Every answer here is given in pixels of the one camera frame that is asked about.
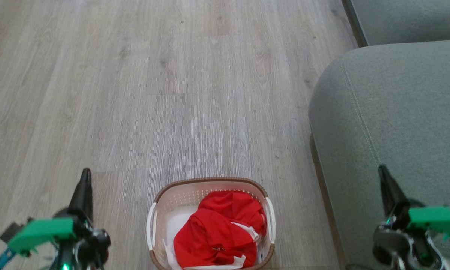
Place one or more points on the red garment with white trim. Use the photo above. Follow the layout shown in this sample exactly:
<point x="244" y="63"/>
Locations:
<point x="210" y="240"/>

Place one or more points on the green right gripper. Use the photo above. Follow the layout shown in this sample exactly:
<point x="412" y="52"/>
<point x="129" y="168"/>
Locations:
<point x="431" y="221"/>

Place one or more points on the white and brown laundry basket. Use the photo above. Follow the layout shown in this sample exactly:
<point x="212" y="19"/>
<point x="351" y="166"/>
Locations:
<point x="180" y="195"/>

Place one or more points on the red garment with white stripes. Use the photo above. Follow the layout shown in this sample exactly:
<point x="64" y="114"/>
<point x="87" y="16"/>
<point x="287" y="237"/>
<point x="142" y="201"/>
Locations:
<point x="236" y="204"/>

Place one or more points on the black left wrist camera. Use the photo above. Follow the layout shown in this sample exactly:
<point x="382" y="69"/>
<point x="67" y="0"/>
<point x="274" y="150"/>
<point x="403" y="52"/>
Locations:
<point x="9" y="231"/>

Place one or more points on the grey fabric sofa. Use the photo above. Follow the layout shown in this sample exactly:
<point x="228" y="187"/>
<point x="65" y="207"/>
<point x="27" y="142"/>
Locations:
<point x="397" y="112"/>

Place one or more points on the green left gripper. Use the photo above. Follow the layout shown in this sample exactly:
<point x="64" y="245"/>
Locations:
<point x="41" y="232"/>

